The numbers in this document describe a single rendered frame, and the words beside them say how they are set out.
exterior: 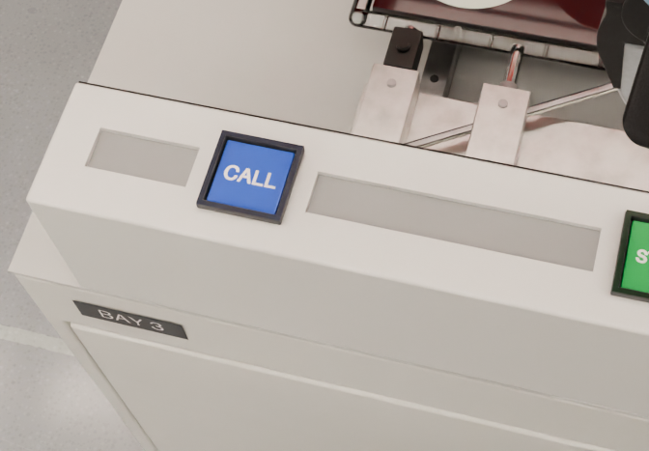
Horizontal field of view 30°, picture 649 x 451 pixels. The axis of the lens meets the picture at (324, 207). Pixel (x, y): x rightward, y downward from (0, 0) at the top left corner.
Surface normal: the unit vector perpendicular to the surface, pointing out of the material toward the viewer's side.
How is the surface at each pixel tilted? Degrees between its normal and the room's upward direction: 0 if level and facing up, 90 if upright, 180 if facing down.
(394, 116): 0
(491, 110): 0
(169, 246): 90
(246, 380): 90
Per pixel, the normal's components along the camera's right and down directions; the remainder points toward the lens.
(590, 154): -0.08, -0.46
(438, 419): -0.26, 0.87
